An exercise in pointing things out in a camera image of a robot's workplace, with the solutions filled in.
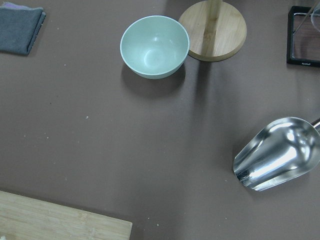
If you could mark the black framed coaster tray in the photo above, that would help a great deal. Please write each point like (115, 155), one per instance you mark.
(303, 40)

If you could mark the light green bowl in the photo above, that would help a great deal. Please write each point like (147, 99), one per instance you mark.
(154, 47)

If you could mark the round wooden stand base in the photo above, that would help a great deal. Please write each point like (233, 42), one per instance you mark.
(216, 30)

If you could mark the steel scoop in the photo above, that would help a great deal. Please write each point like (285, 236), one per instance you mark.
(285, 149)

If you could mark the folded grey cloth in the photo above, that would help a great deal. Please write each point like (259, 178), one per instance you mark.
(19, 27)

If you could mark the wooden cutting board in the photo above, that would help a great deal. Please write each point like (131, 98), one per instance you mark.
(25, 218)

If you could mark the clear glass vessel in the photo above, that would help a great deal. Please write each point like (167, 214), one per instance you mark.
(315, 17)

